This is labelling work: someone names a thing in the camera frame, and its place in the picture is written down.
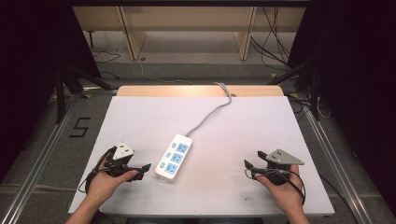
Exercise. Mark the black metal stand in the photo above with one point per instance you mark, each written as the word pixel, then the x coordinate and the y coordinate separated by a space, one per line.
pixel 60 93
pixel 314 93

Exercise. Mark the light wooden desk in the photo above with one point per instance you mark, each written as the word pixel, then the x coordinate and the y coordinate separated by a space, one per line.
pixel 186 18

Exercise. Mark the aluminium floor rail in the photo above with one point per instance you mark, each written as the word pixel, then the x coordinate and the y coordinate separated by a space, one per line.
pixel 37 161
pixel 336 161

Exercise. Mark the person's left hand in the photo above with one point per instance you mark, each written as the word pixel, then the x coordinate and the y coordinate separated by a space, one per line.
pixel 104 185

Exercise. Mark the dark curtain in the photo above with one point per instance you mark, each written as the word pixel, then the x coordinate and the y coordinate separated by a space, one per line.
pixel 358 77
pixel 31 62

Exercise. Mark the wooden table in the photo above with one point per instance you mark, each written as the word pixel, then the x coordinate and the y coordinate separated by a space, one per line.
pixel 174 90

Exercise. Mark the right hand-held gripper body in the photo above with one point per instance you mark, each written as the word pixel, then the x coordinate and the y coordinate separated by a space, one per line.
pixel 281 158

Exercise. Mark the person's right hand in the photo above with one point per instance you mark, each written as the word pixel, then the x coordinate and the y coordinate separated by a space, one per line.
pixel 285 194

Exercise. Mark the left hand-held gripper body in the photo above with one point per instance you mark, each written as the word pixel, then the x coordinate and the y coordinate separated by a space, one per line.
pixel 122 155

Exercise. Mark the white table board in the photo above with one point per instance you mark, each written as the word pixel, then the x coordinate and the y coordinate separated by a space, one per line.
pixel 218 186

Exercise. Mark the white power strip blue sockets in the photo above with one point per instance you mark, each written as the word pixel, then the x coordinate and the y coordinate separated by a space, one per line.
pixel 174 157

